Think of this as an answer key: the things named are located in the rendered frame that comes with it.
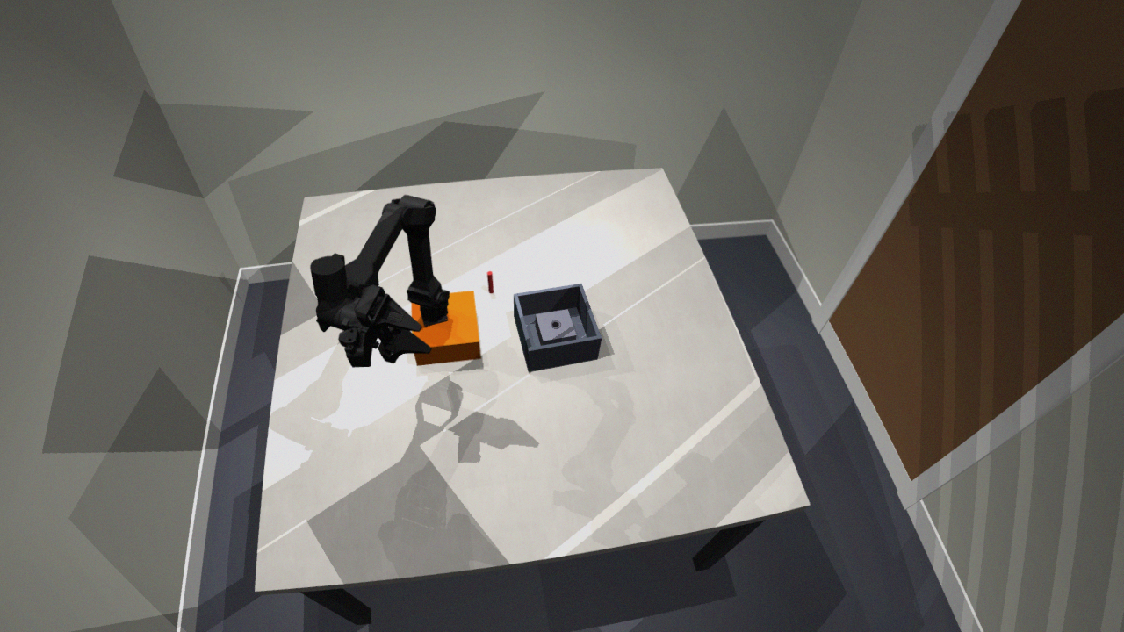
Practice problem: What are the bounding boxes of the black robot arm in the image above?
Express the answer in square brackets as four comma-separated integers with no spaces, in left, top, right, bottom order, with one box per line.
[310,195,450,368]

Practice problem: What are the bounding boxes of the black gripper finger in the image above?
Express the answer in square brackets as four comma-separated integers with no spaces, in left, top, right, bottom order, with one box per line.
[390,329,430,361]
[371,294,422,332]

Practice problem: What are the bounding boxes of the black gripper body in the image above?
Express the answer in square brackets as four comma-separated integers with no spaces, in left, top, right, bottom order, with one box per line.
[339,285,402,364]

